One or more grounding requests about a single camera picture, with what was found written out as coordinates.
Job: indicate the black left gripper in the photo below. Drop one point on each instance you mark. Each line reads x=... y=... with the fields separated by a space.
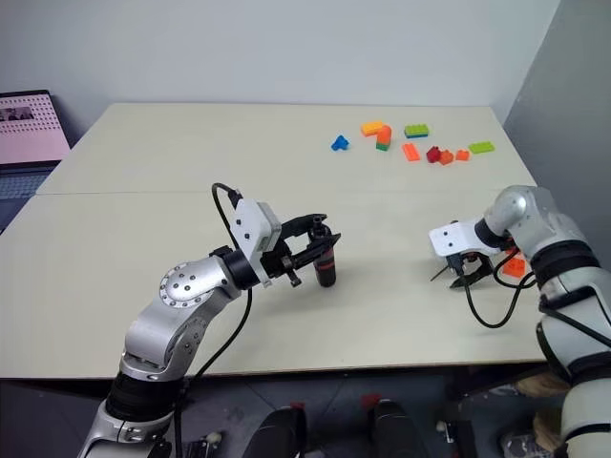
x=279 y=260

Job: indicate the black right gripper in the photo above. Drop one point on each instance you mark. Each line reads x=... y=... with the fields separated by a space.
x=468 y=263

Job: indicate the black red electric screwdriver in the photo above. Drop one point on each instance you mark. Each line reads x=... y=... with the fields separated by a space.
x=327 y=269

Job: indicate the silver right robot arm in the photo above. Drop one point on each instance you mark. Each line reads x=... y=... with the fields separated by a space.
x=568 y=272

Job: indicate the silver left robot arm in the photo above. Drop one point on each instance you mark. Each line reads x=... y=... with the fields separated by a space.
x=181 y=310

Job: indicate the large orange toy brick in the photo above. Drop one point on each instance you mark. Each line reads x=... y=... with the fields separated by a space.
x=514 y=268

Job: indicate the blue toy brick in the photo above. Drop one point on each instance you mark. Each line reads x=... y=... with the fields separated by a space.
x=340 y=143

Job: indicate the small orange toy brick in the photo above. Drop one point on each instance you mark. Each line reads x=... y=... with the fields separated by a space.
x=462 y=155

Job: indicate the orange green brick stack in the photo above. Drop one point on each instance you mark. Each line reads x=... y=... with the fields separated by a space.
x=384 y=138

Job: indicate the red toy brick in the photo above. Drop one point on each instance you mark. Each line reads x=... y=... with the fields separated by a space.
x=433 y=155

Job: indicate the orange yellow toy brick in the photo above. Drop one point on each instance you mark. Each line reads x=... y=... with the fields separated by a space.
x=372 y=128

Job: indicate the long flat orange brick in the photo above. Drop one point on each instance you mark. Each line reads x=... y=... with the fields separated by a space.
x=410 y=152

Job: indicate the lime green toy brick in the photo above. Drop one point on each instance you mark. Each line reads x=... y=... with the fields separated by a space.
x=481 y=147

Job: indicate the tan rounded object under table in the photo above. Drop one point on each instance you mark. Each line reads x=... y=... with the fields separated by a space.
x=541 y=384

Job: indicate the green blue brick stack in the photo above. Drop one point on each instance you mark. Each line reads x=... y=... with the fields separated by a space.
x=416 y=131

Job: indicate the open laptop with pink screen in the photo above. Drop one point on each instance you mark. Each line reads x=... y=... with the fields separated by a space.
x=28 y=133

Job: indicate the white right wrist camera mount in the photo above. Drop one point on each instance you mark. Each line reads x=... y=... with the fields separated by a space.
x=451 y=237

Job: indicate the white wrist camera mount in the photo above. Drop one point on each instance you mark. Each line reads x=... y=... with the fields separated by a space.
x=250 y=228
x=451 y=237

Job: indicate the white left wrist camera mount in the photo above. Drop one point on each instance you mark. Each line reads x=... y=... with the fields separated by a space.
x=250 y=228

